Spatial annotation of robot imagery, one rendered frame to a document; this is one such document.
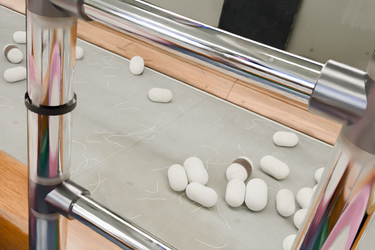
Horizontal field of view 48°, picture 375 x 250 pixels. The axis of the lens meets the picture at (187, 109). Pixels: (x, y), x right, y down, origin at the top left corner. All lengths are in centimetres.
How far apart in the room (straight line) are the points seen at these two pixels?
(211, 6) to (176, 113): 218
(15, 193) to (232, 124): 29
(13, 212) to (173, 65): 37
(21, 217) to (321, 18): 231
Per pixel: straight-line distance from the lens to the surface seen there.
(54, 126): 23
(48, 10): 20
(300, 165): 52
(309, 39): 258
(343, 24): 253
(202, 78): 63
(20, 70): 59
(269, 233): 41
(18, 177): 39
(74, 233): 34
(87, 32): 74
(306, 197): 44
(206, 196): 41
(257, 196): 42
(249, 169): 45
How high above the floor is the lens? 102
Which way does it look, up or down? 29 degrees down
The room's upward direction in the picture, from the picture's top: 11 degrees clockwise
